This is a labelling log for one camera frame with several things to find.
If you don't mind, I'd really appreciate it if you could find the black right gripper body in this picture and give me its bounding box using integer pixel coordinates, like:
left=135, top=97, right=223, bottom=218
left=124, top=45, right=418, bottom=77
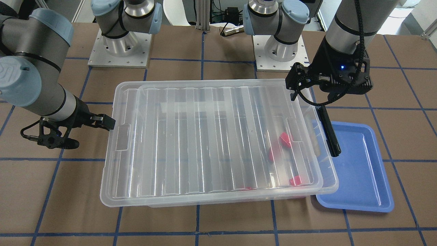
left=67, top=97, right=116, bottom=131

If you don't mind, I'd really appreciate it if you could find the white chair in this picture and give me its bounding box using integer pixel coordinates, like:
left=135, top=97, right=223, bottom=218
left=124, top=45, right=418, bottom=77
left=163, top=0, right=190, bottom=26

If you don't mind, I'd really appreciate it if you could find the red block pair upper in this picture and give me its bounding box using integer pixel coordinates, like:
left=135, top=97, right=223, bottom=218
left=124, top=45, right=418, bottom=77
left=278, top=132, right=293, bottom=149

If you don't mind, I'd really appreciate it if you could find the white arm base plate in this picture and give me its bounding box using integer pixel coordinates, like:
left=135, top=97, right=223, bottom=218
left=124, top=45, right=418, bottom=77
left=88, top=30, right=153, bottom=68

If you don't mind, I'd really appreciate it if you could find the aluminium frame post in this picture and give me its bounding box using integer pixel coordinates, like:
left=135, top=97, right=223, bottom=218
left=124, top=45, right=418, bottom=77
left=195, top=0, right=212, bottom=32

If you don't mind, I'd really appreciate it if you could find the black box latch handle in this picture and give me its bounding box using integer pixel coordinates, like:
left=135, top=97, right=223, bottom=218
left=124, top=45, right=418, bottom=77
left=316, top=106, right=341, bottom=158

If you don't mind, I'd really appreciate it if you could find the clear plastic storage box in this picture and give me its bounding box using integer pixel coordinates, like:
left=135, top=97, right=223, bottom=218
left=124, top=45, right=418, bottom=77
left=139, top=79, right=338, bottom=207

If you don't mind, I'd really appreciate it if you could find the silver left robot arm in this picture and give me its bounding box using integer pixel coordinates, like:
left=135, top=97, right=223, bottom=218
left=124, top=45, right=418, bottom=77
left=239, top=0, right=398, bottom=106

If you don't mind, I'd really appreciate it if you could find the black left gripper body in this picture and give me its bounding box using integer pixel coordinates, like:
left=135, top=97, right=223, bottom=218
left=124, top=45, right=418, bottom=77
left=285, top=38, right=373, bottom=96

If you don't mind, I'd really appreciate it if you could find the blue plastic tray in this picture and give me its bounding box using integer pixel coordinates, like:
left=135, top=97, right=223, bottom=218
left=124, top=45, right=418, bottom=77
left=316, top=121, right=394, bottom=213

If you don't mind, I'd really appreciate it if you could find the red block under lid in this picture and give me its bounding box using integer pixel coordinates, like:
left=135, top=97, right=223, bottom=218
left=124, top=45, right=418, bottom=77
left=237, top=187, right=256, bottom=191

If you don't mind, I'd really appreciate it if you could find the clear plastic box lid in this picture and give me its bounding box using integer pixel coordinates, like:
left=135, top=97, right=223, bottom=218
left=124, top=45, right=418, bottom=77
left=100, top=79, right=324, bottom=207

